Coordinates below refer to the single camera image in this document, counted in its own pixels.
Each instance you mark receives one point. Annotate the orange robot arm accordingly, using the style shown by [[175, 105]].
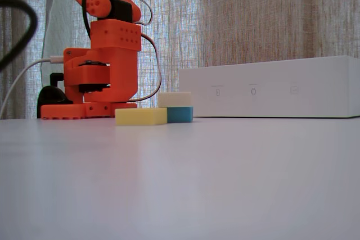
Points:
[[118, 68]]

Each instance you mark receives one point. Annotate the cream foam cuboid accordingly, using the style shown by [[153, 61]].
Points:
[[174, 99]]

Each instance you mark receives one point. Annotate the blue foam cuboid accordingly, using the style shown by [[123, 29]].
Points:
[[180, 115]]

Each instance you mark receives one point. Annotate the yellow foam cuboid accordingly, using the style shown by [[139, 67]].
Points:
[[139, 117]]

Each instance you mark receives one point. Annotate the white box bin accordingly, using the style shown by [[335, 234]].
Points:
[[267, 94]]

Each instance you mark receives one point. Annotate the beige woven curtain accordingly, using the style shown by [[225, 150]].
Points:
[[253, 12]]

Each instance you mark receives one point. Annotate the black angled power plug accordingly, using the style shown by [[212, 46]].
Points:
[[56, 78]]

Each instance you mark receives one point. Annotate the black table clamp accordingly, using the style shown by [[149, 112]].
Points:
[[52, 98]]

